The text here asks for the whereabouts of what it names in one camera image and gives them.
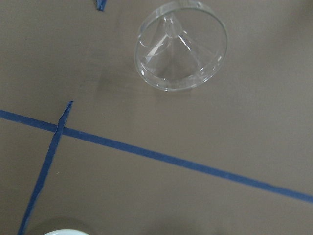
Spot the blue tape strip lengthwise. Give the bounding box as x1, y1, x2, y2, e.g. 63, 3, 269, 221
17, 101, 73, 235

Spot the white enamel mug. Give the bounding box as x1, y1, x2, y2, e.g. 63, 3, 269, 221
44, 229, 85, 235

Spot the blue tape strip near mug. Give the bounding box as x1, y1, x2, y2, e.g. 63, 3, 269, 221
0, 109, 313, 203

